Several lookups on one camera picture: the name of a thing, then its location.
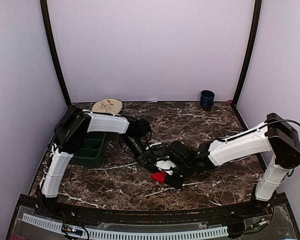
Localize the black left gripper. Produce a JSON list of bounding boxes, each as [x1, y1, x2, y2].
[[122, 134, 157, 173]]

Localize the red Santa Christmas sock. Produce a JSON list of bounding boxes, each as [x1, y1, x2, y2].
[[151, 171, 167, 184]]

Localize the green plastic divider tray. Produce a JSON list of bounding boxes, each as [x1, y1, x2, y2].
[[69, 132, 108, 168]]

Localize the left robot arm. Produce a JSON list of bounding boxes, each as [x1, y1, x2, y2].
[[37, 106, 159, 218]]

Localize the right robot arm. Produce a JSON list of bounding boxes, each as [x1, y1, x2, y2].
[[152, 113, 300, 217]]

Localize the beige decorated plate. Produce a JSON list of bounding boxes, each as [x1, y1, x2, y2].
[[91, 98, 123, 115]]

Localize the dark blue mug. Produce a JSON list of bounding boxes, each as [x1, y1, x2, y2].
[[200, 90, 215, 111]]

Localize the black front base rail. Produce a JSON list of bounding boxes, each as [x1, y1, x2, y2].
[[32, 197, 274, 226]]

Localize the white slotted cable duct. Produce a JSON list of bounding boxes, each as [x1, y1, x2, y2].
[[21, 213, 229, 240]]

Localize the left black frame post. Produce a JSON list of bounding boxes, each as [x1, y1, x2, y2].
[[39, 0, 72, 107]]

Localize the black frame post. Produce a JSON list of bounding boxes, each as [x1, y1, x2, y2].
[[39, 0, 72, 107], [232, 0, 262, 106]]

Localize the right black frame post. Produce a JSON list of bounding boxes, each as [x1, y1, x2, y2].
[[232, 0, 262, 106]]

